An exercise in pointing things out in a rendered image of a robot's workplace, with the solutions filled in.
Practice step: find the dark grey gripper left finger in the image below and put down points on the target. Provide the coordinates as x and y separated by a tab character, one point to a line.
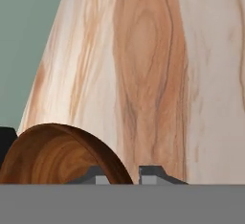
95	176

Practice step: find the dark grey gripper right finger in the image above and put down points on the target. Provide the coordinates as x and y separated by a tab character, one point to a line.
152	174

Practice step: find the brown wooden bowl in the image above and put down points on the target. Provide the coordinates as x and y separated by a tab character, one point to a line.
48	157

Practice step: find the black appliance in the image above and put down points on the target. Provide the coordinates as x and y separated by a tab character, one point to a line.
6	140

